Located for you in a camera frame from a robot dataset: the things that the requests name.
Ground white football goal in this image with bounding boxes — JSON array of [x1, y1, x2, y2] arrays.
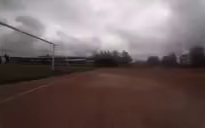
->
[[0, 17, 57, 72]]

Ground group of dark trees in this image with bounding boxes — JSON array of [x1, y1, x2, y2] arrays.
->
[[91, 49, 134, 67]]

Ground red clay sports ground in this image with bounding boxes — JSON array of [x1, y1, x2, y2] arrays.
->
[[0, 66, 205, 128]]

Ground long low building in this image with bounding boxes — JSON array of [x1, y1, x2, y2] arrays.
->
[[0, 50, 95, 66]]

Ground row of dark buildings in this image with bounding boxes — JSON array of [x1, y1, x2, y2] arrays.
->
[[146, 45, 205, 68]]

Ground dark grass field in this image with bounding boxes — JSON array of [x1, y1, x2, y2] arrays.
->
[[0, 63, 94, 87]]

